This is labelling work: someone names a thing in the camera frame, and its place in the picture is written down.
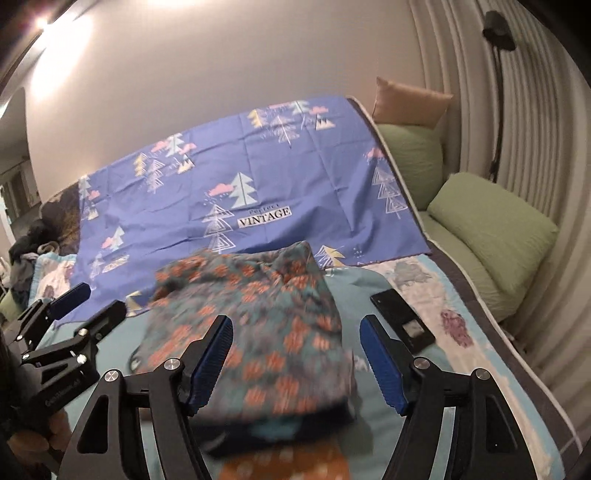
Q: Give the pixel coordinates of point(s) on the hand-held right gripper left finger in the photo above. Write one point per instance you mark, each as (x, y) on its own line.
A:
(212, 360)

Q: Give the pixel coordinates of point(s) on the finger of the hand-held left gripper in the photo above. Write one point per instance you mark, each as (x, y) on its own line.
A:
(108, 318)
(69, 297)

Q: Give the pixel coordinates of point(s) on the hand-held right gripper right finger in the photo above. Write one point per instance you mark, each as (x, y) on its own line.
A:
(383, 364)

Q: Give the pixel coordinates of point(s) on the floral print garment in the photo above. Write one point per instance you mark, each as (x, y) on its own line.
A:
(286, 295)

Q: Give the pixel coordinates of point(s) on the pile of dark clothes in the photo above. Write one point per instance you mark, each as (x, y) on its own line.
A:
(30, 254)

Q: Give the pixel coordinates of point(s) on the person's left hand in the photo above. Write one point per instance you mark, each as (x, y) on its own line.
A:
(34, 436)

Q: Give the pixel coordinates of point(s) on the black phone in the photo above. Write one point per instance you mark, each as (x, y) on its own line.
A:
(401, 318)

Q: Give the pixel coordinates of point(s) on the green cushion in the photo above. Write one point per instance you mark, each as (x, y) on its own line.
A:
(11, 309)

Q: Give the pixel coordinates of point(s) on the dark patterned blanket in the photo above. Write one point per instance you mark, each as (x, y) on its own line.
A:
(60, 217)

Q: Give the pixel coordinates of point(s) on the folded navy star garment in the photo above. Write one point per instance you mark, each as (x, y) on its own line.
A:
(323, 424)

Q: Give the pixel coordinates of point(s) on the folded coral garment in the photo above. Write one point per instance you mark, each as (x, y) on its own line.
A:
(286, 466)

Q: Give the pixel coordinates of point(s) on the green pillow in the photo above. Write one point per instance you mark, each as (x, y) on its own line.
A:
(494, 230)
(411, 161)

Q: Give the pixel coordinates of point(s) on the blue tree print sheet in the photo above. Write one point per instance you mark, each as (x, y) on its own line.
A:
(277, 161)

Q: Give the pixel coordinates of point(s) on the beige pillow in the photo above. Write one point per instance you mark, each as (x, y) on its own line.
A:
(411, 101)

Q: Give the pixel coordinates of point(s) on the black floor lamp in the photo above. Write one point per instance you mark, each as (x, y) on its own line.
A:
(498, 27)

